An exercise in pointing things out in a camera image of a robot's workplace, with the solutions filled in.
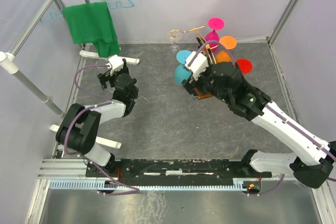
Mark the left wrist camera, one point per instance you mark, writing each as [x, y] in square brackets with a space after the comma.
[115, 65]

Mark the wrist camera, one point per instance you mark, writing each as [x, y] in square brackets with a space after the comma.
[196, 66]
[115, 65]

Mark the blue plastic wine glass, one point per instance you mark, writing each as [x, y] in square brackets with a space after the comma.
[181, 73]

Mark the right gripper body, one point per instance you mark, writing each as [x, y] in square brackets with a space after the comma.
[206, 83]

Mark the gold wire wine glass rack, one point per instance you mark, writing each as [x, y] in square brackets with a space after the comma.
[207, 51]

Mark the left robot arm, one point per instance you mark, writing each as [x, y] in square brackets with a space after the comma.
[79, 128]

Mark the pink plastic wine glass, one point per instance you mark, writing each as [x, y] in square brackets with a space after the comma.
[214, 24]

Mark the orange plastic wine glass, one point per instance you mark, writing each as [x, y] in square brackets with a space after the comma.
[229, 43]

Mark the green cloth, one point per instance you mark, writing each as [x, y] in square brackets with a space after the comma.
[92, 23]

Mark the clear wine glass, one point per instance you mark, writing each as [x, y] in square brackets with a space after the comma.
[101, 64]

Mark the white clothes rack stand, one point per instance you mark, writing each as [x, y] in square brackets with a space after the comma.
[49, 59]

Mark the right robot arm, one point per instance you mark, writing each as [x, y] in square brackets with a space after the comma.
[311, 160]

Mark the small clear glass at back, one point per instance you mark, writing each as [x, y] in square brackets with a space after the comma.
[174, 37]

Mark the red plastic wine glass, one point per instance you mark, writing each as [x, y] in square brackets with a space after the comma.
[244, 65]

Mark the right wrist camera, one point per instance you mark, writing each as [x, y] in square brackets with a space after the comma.
[196, 66]

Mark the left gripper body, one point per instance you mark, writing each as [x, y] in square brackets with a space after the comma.
[103, 78]

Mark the light blue cable duct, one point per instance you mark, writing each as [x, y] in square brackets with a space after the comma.
[157, 186]

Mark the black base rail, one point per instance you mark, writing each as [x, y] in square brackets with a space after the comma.
[182, 172]

